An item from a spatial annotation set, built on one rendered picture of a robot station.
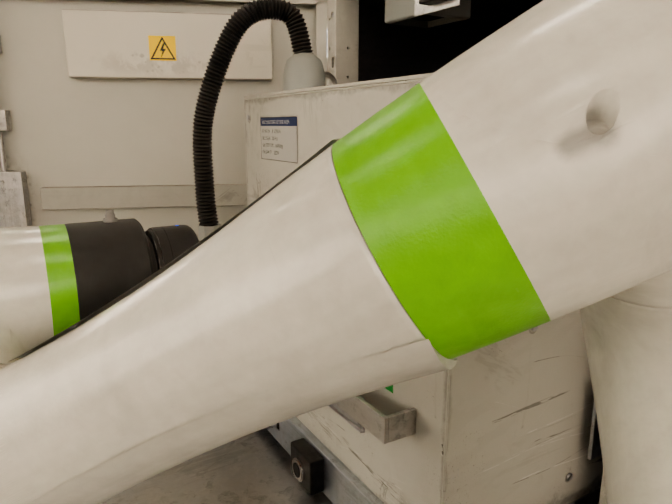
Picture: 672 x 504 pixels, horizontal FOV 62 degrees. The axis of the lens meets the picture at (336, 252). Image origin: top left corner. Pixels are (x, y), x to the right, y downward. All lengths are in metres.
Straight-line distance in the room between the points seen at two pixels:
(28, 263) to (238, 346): 0.23
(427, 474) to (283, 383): 0.39
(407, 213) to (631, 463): 0.18
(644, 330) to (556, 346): 0.34
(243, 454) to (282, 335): 0.72
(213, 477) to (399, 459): 0.34
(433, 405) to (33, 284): 0.37
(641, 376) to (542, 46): 0.18
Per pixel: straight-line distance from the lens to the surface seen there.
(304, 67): 0.83
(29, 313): 0.44
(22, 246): 0.44
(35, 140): 1.15
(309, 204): 0.22
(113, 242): 0.45
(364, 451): 0.71
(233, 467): 0.92
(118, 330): 0.28
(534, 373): 0.63
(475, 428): 0.59
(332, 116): 0.67
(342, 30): 1.07
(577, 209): 0.20
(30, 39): 1.16
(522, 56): 0.22
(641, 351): 0.32
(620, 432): 0.33
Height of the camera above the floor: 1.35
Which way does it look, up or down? 13 degrees down
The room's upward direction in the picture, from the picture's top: straight up
